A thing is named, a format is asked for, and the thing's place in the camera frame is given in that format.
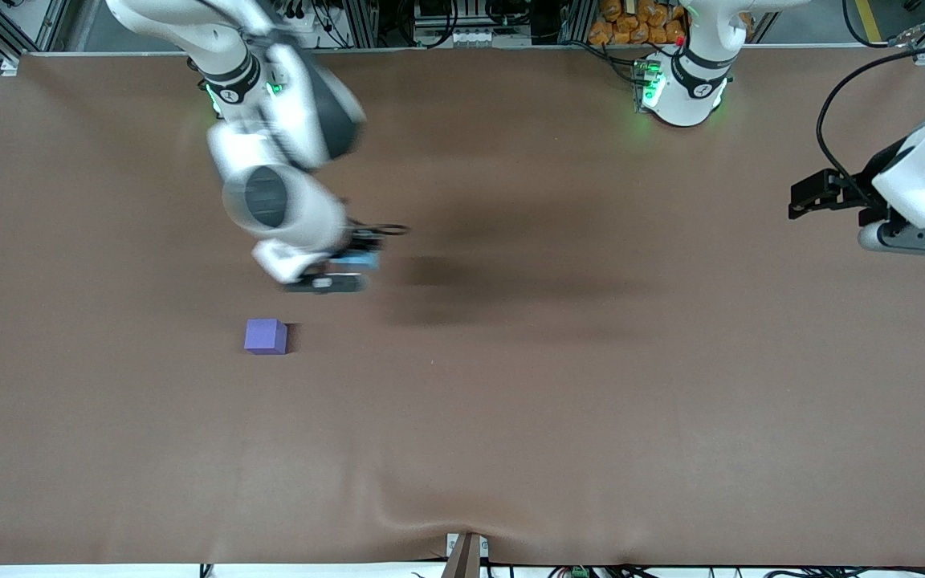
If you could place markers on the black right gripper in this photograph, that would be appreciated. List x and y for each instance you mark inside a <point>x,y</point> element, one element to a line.
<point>356,242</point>

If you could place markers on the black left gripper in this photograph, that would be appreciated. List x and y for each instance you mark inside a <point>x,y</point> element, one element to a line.
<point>854,195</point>

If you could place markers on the blue foam block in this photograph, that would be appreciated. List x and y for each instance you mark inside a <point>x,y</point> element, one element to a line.
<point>360,261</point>

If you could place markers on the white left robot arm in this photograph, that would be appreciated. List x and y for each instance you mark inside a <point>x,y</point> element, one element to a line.
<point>683,100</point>

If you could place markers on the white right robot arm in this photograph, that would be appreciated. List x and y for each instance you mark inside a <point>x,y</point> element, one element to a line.
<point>294,201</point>

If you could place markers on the purple foam block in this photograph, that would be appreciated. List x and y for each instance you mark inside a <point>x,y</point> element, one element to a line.
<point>266,335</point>

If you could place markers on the brown table cover mat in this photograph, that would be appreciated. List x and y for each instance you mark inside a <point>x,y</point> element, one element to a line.
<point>462,417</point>

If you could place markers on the white power strip with plugs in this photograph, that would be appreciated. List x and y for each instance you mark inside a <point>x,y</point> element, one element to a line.
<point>310,18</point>

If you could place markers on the pile of orange bags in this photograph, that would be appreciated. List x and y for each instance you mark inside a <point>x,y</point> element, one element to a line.
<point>635,24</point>

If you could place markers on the brown table edge clamp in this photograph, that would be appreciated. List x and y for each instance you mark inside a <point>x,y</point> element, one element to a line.
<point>465,558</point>

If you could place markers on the green terminal connector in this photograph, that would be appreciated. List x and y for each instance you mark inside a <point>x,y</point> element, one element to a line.
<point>579,572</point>

